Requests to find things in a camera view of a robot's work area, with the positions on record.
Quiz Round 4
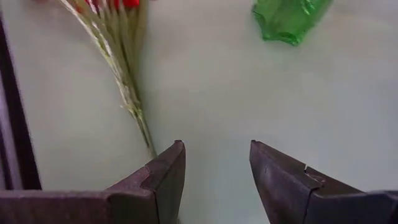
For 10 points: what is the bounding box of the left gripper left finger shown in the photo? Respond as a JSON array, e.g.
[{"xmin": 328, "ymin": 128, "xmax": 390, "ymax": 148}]
[{"xmin": 0, "ymin": 139, "xmax": 187, "ymax": 224}]

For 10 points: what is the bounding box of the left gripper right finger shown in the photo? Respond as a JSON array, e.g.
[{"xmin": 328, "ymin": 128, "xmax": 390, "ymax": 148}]
[{"xmin": 249, "ymin": 139, "xmax": 398, "ymax": 224}]

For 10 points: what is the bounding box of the red flower bunch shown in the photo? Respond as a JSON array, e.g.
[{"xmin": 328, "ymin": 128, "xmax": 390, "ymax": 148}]
[{"xmin": 34, "ymin": 0, "xmax": 158, "ymax": 158}]

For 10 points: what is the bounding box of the green glass vase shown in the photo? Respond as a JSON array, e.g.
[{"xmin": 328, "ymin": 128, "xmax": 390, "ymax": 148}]
[{"xmin": 251, "ymin": 0, "xmax": 333, "ymax": 47}]

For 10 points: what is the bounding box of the green table mat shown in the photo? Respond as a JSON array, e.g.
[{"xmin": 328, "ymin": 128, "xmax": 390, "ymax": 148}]
[{"xmin": 0, "ymin": 0, "xmax": 398, "ymax": 224}]

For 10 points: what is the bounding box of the black metal table frame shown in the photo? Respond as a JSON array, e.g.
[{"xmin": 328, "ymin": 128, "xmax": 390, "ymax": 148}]
[{"xmin": 0, "ymin": 12, "xmax": 43, "ymax": 191}]

